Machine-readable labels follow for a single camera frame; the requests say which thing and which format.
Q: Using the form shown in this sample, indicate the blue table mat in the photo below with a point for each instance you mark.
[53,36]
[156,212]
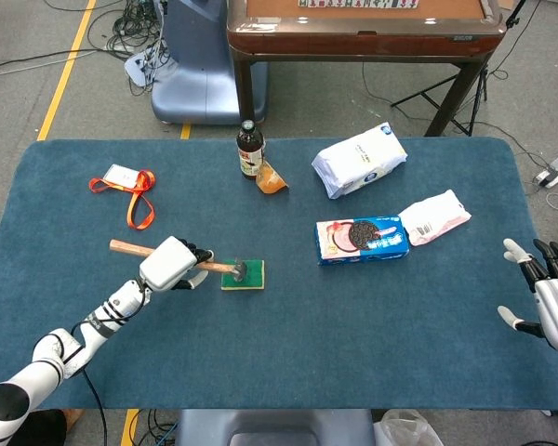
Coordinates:
[307,334]

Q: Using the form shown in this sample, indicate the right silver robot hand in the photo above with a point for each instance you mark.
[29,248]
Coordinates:
[551,302]

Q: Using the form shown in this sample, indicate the row of mahjong tiles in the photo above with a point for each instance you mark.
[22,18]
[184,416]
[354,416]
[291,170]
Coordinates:
[358,3]

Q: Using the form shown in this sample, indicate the white pink snack packet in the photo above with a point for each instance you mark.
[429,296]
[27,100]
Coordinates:
[434,217]

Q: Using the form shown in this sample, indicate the dark brown glass bottle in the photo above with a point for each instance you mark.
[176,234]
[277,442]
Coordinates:
[250,151]

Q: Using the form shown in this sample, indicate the green yellow scouring sponge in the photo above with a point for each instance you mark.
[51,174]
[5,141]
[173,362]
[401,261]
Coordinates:
[248,279]

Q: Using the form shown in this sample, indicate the clear plastic bag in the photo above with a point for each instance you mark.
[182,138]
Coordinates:
[407,429]

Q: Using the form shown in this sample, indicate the orange snack packet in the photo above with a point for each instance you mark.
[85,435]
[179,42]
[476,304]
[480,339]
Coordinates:
[270,180]

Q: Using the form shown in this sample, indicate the white tissue pack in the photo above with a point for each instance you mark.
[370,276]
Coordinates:
[359,161]

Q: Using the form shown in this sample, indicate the grey blue robot torso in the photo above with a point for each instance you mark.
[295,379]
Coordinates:
[274,427]

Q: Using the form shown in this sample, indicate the brown mahjong table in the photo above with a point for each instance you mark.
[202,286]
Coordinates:
[367,32]

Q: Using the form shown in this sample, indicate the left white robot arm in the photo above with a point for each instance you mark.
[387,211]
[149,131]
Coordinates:
[60,353]

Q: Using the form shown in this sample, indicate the black tripod stand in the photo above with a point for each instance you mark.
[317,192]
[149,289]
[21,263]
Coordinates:
[465,100]

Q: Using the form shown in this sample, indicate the blue Oreo cookie box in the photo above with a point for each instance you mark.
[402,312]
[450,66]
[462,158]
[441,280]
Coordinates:
[362,240]

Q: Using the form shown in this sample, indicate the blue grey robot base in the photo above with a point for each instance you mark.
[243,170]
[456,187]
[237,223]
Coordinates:
[200,69]

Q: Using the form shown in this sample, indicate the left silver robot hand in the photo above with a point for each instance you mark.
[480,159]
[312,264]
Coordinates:
[172,265]

